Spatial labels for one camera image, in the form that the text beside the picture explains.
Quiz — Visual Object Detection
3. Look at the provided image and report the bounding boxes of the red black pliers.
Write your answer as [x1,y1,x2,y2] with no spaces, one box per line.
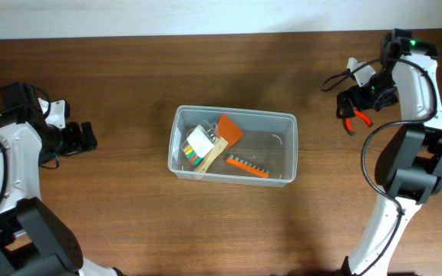
[343,109,374,136]

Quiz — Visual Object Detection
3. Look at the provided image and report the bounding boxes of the clear plastic container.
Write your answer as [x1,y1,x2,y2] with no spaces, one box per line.
[168,105,299,187]

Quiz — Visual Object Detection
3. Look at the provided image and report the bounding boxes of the clear case coloured screwdriver bits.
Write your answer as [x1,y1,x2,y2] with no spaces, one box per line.
[181,120,219,166]

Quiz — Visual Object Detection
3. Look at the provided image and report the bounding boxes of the orange scraper wooden handle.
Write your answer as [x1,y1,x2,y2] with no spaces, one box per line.
[195,113,243,173]

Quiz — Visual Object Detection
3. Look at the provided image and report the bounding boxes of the orange socket rail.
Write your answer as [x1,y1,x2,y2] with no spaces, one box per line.
[226,155,269,179]

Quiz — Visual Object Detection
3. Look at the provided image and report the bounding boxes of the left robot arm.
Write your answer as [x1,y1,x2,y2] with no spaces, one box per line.
[0,98,121,275]

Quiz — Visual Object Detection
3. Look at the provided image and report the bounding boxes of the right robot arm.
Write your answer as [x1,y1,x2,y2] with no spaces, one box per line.
[336,38,442,275]

